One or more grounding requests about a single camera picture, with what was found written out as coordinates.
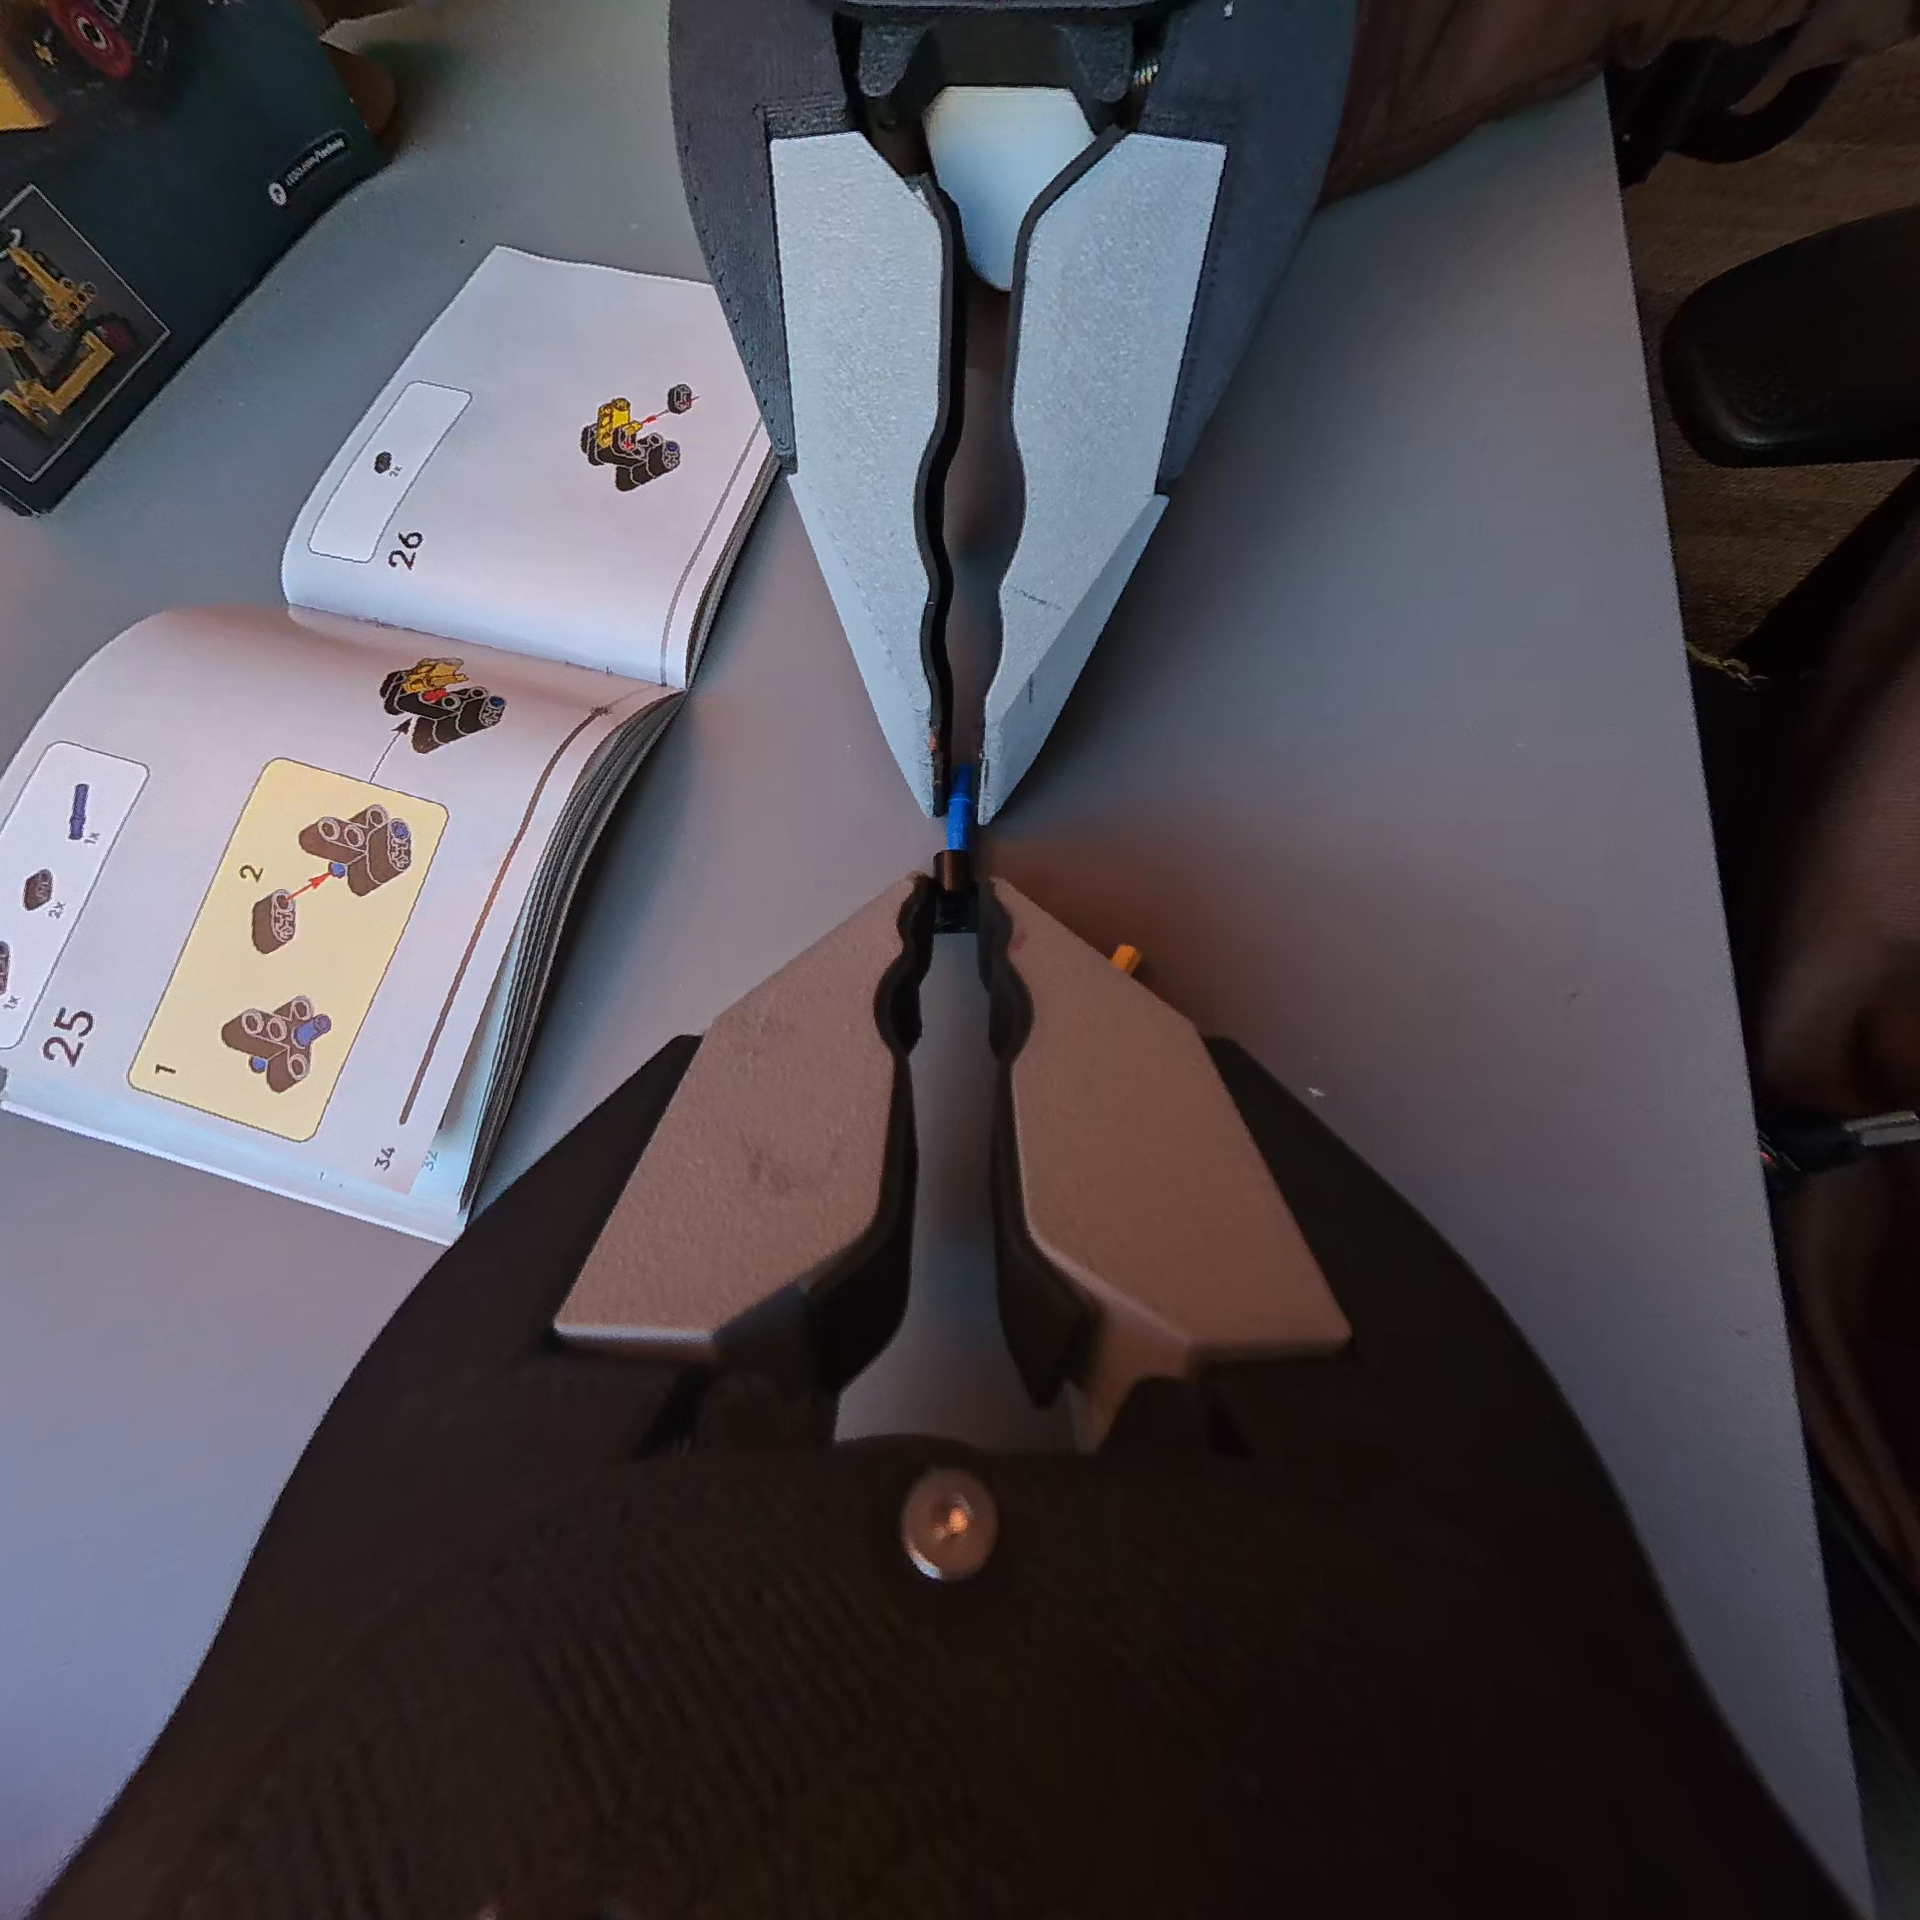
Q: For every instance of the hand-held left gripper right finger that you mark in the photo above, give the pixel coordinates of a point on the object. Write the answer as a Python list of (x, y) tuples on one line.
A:
[(1155, 1140)]

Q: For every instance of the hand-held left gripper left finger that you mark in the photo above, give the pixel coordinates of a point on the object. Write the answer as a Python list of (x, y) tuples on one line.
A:
[(735, 1140)]

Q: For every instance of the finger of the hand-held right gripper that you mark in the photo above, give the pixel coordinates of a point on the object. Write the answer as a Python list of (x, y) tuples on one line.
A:
[(855, 451), (1096, 374)]

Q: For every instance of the black lego connector piece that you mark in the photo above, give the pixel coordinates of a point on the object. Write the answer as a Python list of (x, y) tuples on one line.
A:
[(954, 891)]

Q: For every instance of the blue lego pin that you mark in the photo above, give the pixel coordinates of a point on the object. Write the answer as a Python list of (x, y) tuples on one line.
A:
[(960, 803)]

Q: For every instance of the open lego instruction booklet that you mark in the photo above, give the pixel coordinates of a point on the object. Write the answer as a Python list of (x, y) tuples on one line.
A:
[(376, 749)]

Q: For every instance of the dark lego set box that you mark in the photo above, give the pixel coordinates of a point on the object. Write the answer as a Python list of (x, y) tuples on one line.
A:
[(136, 253)]

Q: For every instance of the brown wooden object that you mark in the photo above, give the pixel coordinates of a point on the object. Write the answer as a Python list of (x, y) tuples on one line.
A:
[(369, 99)]

